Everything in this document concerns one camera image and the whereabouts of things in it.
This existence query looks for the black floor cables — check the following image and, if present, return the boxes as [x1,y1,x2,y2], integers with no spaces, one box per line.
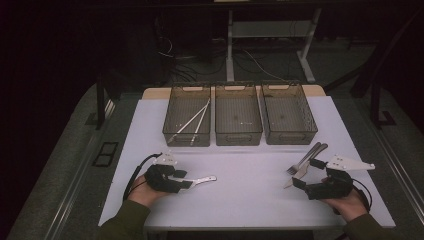
[154,31,228,83]

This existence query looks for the white table cover sheet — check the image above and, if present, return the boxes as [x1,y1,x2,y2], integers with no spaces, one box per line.
[98,95,396,230]

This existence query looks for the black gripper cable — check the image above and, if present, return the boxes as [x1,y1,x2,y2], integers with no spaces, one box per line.
[122,152,163,202]
[351,178,373,213]

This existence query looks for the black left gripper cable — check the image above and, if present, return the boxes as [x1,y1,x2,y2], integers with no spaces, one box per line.
[122,152,163,202]

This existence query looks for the translucent grey plastic bin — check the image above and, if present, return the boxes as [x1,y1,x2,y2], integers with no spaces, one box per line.
[162,83,212,148]
[260,82,319,146]
[214,83,264,147]

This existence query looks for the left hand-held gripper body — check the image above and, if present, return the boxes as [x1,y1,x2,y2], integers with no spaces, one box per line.
[144,150,183,194]

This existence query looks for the person's right hand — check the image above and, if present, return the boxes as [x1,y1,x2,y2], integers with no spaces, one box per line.
[320,189,369,223]

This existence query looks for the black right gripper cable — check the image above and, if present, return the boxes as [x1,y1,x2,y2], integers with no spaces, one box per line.
[351,178,373,213]

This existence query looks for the person's left hand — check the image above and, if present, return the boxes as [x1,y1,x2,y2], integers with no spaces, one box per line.
[128,175,171,208]

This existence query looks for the metal floor rail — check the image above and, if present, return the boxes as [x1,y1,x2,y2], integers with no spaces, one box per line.
[358,106,424,218]
[43,99,117,240]

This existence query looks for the metal fork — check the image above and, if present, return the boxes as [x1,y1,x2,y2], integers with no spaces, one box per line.
[286,142,323,176]

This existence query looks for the white floor cable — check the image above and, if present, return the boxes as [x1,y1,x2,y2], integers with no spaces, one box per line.
[242,49,288,82]

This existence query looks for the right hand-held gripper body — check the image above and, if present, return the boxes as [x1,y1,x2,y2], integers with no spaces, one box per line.
[304,154,376,201]

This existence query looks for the black metal stand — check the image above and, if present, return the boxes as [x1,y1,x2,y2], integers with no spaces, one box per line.
[369,78,398,130]
[84,71,107,131]

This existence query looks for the white metal desk frame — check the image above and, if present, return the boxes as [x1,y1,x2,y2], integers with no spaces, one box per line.
[225,8,323,84]

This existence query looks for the white spoon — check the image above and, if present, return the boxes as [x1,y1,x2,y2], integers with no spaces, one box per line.
[168,175,218,188]

